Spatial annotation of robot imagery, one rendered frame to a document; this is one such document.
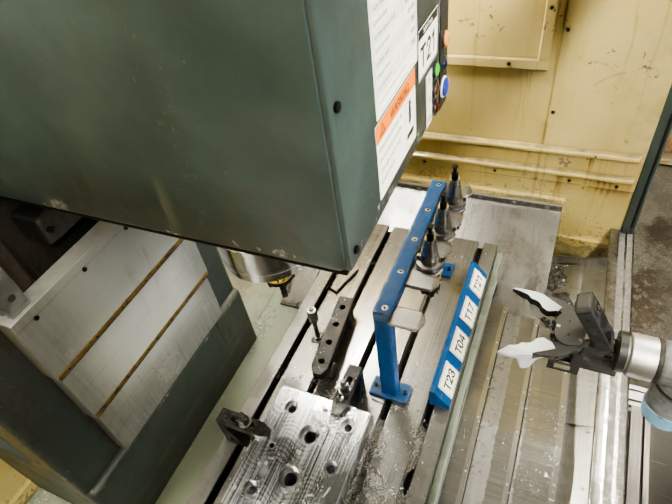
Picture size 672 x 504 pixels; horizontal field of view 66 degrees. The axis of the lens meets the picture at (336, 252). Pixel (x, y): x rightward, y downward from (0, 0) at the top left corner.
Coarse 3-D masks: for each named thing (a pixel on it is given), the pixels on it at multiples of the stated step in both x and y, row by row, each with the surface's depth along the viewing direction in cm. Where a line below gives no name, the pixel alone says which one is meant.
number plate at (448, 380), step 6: (444, 366) 127; (450, 366) 128; (444, 372) 126; (450, 372) 127; (456, 372) 129; (444, 378) 125; (450, 378) 126; (456, 378) 128; (438, 384) 123; (444, 384) 124; (450, 384) 126; (444, 390) 124; (450, 390) 125; (450, 396) 124
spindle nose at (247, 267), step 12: (228, 252) 76; (240, 252) 75; (228, 264) 79; (240, 264) 77; (252, 264) 76; (264, 264) 76; (276, 264) 76; (288, 264) 77; (240, 276) 80; (252, 276) 78; (264, 276) 78; (276, 276) 78; (288, 276) 79
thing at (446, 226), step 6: (438, 204) 119; (438, 210) 118; (444, 210) 117; (438, 216) 119; (444, 216) 118; (450, 216) 120; (438, 222) 120; (444, 222) 119; (450, 222) 120; (438, 228) 121; (444, 228) 120; (450, 228) 121
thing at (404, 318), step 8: (400, 312) 107; (408, 312) 107; (416, 312) 107; (392, 320) 106; (400, 320) 106; (408, 320) 106; (416, 320) 105; (424, 320) 105; (400, 328) 105; (408, 328) 104; (416, 328) 104
